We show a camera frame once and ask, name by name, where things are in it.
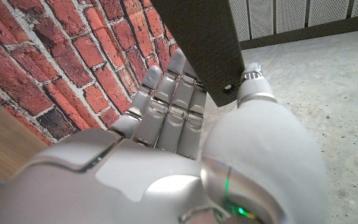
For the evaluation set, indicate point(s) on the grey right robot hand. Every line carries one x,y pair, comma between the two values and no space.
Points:
135,180

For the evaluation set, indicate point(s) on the black rod tool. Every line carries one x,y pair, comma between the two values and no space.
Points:
204,40

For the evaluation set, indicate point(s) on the red brick print backdrop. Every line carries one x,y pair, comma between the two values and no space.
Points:
57,62

